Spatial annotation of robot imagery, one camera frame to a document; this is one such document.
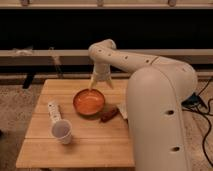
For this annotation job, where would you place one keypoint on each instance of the orange ceramic bowl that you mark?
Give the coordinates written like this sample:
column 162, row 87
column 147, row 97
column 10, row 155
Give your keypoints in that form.
column 88, row 102

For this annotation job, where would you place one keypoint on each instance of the white horizontal rail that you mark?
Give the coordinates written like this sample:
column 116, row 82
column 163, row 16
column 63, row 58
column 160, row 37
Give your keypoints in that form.
column 193, row 56

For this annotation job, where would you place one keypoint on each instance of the wooden table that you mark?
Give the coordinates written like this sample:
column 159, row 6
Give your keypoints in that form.
column 94, row 144

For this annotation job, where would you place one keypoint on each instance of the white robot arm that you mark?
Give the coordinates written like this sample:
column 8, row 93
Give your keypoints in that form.
column 156, row 88

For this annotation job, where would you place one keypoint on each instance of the white paper cup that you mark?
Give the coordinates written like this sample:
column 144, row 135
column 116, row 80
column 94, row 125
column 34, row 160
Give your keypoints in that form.
column 61, row 130

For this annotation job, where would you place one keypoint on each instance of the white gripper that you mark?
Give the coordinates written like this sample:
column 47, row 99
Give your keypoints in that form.
column 101, row 72

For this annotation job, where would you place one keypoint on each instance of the dark snack bar package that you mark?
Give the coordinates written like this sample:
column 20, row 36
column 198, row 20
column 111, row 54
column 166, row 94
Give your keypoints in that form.
column 123, row 110

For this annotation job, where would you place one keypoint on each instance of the brown sausage-shaped object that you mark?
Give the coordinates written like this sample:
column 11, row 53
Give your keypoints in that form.
column 109, row 115

